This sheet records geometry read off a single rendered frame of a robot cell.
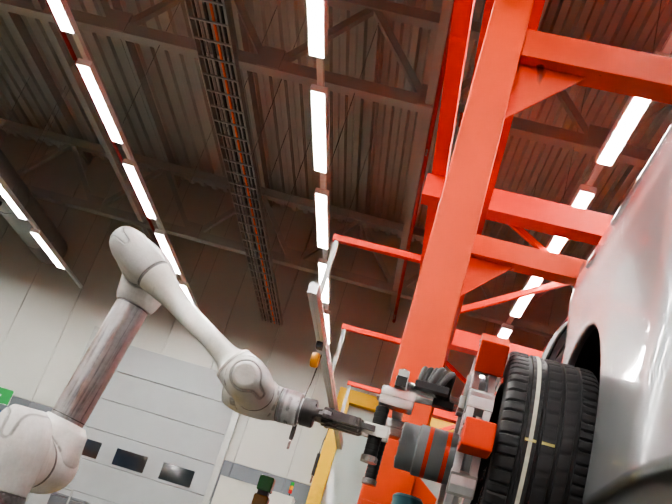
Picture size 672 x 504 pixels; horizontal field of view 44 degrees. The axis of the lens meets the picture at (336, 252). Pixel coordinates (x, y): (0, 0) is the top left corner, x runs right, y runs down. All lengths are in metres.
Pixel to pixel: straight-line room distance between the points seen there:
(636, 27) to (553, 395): 9.04
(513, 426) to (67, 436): 1.21
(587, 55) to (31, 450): 2.55
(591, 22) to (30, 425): 9.47
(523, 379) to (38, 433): 1.24
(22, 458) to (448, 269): 1.55
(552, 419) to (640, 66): 1.90
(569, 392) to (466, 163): 1.29
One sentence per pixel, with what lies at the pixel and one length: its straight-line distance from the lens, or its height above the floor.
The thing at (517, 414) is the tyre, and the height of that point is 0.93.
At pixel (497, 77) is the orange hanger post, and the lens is 3.45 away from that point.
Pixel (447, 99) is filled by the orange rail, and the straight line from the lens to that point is 5.29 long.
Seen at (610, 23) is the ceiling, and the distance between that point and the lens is 10.93.
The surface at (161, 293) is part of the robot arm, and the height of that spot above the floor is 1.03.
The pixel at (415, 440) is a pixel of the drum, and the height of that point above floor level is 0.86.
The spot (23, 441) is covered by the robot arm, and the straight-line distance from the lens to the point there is 2.28.
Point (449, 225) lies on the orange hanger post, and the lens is 3.08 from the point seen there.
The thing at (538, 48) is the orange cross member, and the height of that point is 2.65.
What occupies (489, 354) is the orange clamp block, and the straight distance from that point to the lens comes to 2.22.
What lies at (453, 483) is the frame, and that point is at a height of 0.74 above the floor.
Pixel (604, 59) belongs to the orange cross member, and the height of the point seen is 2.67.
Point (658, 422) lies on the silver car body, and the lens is 1.57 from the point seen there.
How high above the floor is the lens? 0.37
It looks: 23 degrees up
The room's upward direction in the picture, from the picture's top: 18 degrees clockwise
